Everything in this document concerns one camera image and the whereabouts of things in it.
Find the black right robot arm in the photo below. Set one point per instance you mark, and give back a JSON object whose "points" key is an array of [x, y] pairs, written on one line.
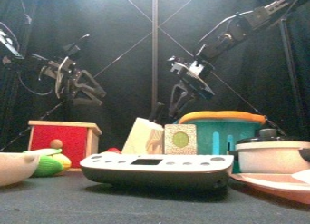
{"points": [[241, 24]]}

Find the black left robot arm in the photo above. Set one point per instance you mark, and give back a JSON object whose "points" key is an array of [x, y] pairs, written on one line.
{"points": [[8, 43]]}

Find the white knife block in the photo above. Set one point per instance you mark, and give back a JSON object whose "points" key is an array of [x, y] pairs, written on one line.
{"points": [[141, 137]]}

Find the patterned green card box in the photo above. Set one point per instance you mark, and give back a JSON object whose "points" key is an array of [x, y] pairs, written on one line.
{"points": [[180, 139]]}

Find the red wooden box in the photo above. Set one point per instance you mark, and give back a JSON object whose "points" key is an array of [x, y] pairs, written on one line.
{"points": [[69, 137]]}

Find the small red toy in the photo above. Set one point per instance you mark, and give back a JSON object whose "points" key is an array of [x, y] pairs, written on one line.
{"points": [[113, 150]]}

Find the yellow toy fruit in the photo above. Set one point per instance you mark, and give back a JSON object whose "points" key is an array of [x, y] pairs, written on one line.
{"points": [[62, 161]]}

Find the white kitchen scale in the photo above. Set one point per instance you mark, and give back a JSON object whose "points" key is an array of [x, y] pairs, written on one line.
{"points": [[156, 170]]}

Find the green toy vegetable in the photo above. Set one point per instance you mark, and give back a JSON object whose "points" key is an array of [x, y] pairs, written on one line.
{"points": [[46, 166]]}

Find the white pot with black lid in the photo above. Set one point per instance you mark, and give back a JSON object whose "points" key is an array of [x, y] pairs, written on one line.
{"points": [[271, 155]]}

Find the white bowl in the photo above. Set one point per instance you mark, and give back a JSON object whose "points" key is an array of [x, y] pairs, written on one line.
{"points": [[14, 169]]}

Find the pink cutting board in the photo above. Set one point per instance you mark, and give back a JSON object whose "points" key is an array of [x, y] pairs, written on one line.
{"points": [[271, 184]]}

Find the grey vertical frame pole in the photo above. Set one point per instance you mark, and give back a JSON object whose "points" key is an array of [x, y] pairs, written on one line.
{"points": [[153, 46]]}

